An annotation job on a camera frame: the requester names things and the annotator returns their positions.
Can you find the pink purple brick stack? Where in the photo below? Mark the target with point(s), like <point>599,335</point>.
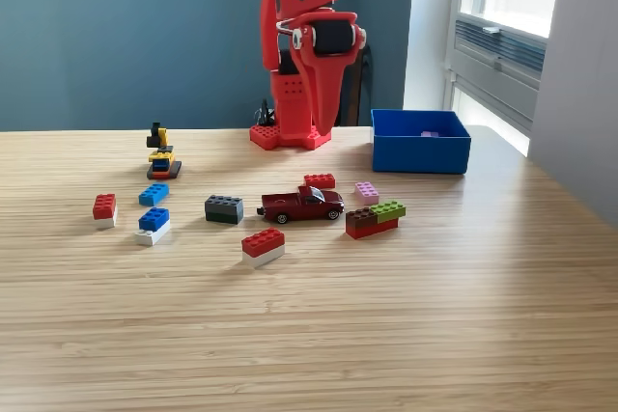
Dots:
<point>429,134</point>

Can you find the single blue brick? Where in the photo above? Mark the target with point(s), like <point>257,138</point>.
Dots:
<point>153,195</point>

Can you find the blue plastic bin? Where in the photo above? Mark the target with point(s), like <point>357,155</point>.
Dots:
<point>420,156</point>

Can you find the dark folded chair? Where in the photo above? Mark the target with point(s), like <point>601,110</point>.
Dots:
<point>359,93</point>

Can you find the flat red brick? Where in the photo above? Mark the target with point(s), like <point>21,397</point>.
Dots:
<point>319,180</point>

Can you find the dark red toy pickup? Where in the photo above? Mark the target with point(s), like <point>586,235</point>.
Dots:
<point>299,208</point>

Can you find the brown green red brick stack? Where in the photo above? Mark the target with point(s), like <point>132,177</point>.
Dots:
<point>372,226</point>

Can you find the grey brick stack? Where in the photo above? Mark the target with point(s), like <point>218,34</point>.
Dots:
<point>223,209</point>

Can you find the long red white brick stack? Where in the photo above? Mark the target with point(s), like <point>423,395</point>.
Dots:
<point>263,245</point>

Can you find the grey slatted window vent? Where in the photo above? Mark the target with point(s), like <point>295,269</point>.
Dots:
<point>507,47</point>

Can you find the yellow toy digger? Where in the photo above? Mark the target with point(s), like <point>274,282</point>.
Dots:
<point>164,168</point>

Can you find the blue white brick stack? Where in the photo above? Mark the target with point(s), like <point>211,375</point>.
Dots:
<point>154,220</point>

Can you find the small red white brick stack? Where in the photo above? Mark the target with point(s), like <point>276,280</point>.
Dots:
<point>103,207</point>

